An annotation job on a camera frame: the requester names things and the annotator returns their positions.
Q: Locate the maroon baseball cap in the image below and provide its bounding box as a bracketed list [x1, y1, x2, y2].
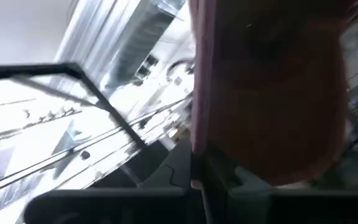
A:
[188, 0, 356, 187]

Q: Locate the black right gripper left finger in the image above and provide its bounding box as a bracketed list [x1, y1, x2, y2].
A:
[23, 139, 198, 224]

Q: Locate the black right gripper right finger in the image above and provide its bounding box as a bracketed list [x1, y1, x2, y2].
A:
[202, 149, 358, 224]

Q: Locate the black gantry frame bar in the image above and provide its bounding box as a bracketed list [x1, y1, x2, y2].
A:
[0, 61, 147, 149]

